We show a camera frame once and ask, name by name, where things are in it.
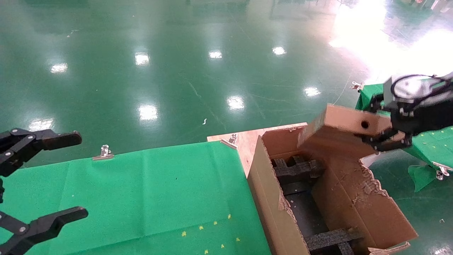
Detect black foam bottom sheet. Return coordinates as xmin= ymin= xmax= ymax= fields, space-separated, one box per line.
xmin=281 ymin=181 xmax=331 ymax=238

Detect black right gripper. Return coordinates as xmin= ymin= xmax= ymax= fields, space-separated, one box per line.
xmin=361 ymin=94 xmax=453 ymax=152

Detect black foam insert block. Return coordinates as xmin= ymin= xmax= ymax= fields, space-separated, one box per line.
xmin=304 ymin=228 xmax=365 ymax=255
xmin=272 ymin=156 xmax=325 ymax=185

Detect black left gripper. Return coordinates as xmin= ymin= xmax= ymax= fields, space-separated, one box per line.
xmin=0 ymin=129 xmax=89 ymax=255

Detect large open brown carton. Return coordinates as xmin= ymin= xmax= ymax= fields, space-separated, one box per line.
xmin=247 ymin=126 xmax=419 ymax=255

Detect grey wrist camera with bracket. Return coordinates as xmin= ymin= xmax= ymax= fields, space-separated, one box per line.
xmin=383 ymin=74 xmax=446 ymax=107

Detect small brown cardboard box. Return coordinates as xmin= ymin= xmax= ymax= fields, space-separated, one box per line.
xmin=297 ymin=104 xmax=407 ymax=160

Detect green cloth with yellow stars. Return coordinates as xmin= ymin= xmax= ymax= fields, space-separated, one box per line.
xmin=355 ymin=83 xmax=453 ymax=193
xmin=0 ymin=141 xmax=272 ymax=255

